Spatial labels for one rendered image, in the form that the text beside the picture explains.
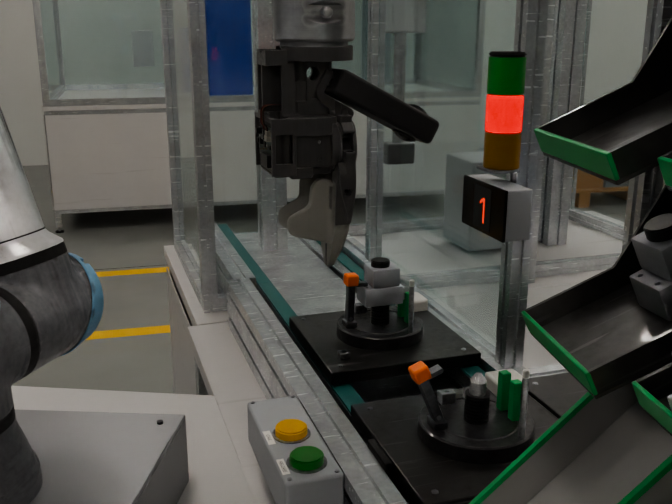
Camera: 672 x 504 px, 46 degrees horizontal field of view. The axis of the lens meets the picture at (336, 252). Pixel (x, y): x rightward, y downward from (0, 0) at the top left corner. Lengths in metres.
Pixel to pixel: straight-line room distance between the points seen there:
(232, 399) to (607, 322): 0.77
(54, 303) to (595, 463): 0.60
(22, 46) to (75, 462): 8.03
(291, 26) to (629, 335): 0.39
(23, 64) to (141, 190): 3.31
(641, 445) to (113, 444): 0.61
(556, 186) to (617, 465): 1.53
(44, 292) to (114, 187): 4.98
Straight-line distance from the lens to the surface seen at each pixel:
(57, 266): 0.97
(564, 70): 2.19
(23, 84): 8.93
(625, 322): 0.69
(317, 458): 0.94
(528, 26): 1.11
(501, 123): 1.09
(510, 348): 1.20
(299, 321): 1.34
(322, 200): 0.75
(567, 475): 0.79
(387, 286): 1.24
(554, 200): 2.24
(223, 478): 1.13
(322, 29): 0.72
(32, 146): 8.99
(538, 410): 1.08
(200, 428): 1.25
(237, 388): 1.36
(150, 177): 5.91
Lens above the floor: 1.45
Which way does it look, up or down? 16 degrees down
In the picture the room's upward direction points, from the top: straight up
